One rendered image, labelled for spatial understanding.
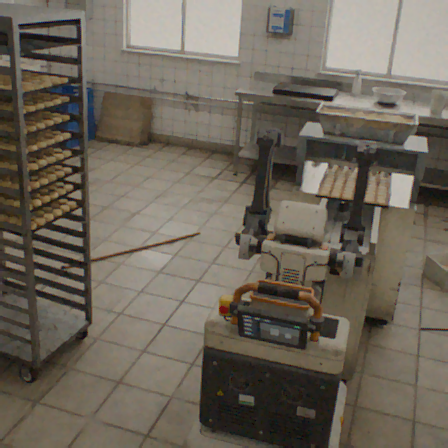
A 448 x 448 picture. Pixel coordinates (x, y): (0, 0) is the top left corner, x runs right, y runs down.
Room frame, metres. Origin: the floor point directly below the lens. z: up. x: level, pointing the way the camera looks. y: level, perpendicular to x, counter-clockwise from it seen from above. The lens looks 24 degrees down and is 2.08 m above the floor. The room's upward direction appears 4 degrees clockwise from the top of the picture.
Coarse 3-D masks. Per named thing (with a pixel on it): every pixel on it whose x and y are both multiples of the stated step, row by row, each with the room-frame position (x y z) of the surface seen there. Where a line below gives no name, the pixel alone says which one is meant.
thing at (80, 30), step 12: (84, 12) 2.91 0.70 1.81; (84, 24) 2.91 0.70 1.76; (84, 36) 2.91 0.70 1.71; (84, 48) 2.91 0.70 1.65; (84, 60) 2.91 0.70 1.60; (84, 72) 2.91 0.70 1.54; (84, 84) 2.90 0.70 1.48; (84, 96) 2.90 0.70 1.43; (84, 108) 2.90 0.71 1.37; (84, 120) 2.90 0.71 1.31; (84, 132) 2.90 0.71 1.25; (84, 144) 2.89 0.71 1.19; (84, 180) 2.90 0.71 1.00; (84, 192) 2.90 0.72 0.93; (84, 228) 2.90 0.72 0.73; (84, 240) 2.90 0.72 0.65; (84, 288) 2.90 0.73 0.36
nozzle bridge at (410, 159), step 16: (304, 128) 3.54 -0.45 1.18; (320, 128) 3.57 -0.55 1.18; (304, 144) 3.39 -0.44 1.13; (320, 144) 3.45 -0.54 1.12; (336, 144) 3.43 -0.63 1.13; (352, 144) 3.32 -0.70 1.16; (384, 144) 3.31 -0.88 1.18; (416, 144) 3.36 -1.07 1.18; (304, 160) 3.41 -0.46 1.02; (320, 160) 3.40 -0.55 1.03; (336, 160) 3.38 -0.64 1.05; (352, 160) 3.40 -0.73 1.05; (384, 160) 3.36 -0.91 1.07; (400, 160) 3.33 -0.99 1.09; (416, 160) 3.27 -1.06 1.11; (304, 176) 3.58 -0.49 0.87; (416, 176) 3.23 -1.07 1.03; (416, 192) 3.32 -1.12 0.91
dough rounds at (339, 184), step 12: (336, 168) 3.62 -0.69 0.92; (324, 180) 3.42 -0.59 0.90; (336, 180) 3.38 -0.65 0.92; (348, 180) 3.41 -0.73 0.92; (372, 180) 3.43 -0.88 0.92; (384, 180) 3.45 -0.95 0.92; (324, 192) 3.17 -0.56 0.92; (336, 192) 3.19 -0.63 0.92; (348, 192) 3.19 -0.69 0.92; (372, 192) 3.22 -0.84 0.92; (384, 192) 3.24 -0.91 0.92; (384, 204) 3.08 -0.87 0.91
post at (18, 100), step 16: (16, 16) 2.50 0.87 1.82; (16, 32) 2.49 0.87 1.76; (16, 48) 2.49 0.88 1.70; (16, 64) 2.48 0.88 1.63; (16, 80) 2.48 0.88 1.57; (16, 96) 2.48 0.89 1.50; (16, 112) 2.48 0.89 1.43; (16, 128) 2.48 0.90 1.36; (16, 144) 2.49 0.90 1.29; (32, 256) 2.50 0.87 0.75; (32, 272) 2.49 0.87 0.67; (32, 288) 2.48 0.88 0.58; (32, 304) 2.48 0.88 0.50; (32, 320) 2.48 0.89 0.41; (32, 336) 2.48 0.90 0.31; (32, 352) 2.48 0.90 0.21
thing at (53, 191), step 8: (56, 184) 2.88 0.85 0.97; (0, 192) 2.72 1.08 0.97; (40, 192) 2.75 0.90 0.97; (48, 192) 2.79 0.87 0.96; (56, 192) 2.78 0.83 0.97; (64, 192) 2.80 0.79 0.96; (0, 200) 2.63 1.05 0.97; (8, 200) 2.62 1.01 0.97; (16, 200) 2.66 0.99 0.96; (32, 200) 2.65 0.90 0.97; (40, 200) 2.66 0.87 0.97; (48, 200) 2.69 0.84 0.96; (32, 208) 2.58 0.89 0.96
